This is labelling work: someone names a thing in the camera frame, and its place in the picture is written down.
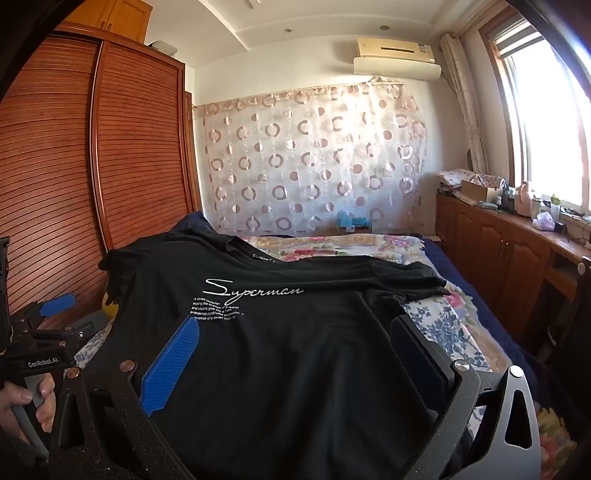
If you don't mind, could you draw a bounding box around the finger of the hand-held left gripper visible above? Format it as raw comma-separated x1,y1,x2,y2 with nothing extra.
18,293,77,330
60,309,109,343

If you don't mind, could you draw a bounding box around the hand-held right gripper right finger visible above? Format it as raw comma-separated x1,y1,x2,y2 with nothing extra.
389,315,542,480

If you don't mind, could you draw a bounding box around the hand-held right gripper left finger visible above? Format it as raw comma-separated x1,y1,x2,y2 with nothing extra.
46,318,200,480

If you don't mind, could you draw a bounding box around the black printed t-shirt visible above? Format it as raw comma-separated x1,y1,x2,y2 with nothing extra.
85,215,476,480

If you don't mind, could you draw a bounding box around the person's left hand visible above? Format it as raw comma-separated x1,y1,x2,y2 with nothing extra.
0,373,57,444

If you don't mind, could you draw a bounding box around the yellow pillow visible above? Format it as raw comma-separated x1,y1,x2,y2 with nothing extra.
100,288,122,319

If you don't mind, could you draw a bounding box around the navy blanket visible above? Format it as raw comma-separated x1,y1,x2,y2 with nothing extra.
422,235,559,416

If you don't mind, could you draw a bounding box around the wooden low cabinet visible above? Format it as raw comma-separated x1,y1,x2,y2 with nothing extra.
434,191,591,356

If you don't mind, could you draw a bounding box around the pink floral quilt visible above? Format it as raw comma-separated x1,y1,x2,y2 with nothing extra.
240,234,511,370

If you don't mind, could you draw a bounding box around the wooden slatted wardrobe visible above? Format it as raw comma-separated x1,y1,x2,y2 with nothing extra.
0,21,204,319

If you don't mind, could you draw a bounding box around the blue tissue box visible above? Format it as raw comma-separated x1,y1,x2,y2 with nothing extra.
335,210,372,236

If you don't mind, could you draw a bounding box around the colourful floral cloth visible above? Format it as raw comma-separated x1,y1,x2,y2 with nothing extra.
536,401,583,468

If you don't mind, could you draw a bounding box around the cardboard box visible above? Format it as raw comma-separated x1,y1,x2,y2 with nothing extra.
462,178,502,204

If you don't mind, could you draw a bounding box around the floral cloth pile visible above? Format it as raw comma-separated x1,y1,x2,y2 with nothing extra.
438,169,509,191

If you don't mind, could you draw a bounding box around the pink bottle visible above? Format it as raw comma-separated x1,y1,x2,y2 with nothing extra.
515,181,534,215

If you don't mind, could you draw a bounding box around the sheer circle-patterned curtain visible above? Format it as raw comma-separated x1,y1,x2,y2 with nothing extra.
194,76,428,238

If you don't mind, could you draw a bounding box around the pale patterned window curtain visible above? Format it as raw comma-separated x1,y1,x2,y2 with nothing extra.
441,33,490,176

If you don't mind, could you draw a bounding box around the window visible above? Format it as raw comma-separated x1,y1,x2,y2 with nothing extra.
480,0,591,208

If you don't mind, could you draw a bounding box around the wooden overhead cabinet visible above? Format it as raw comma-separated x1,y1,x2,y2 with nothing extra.
76,0,152,47

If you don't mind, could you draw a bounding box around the white air conditioner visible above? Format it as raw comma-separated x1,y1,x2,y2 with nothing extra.
353,38,441,83

